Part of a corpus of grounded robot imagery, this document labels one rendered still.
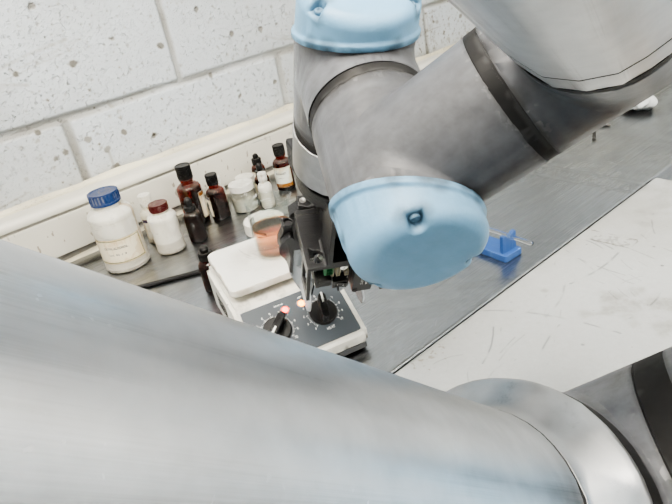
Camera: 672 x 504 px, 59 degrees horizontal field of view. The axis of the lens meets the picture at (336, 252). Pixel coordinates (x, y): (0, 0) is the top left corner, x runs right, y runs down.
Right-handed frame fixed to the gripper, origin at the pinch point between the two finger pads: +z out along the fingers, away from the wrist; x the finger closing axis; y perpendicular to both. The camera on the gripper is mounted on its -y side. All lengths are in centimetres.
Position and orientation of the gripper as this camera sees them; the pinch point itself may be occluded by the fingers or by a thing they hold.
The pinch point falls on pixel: (323, 278)
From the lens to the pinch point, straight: 64.1
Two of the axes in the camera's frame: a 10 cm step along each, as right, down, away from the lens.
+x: 9.7, -1.5, 1.7
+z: -0.6, 5.6, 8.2
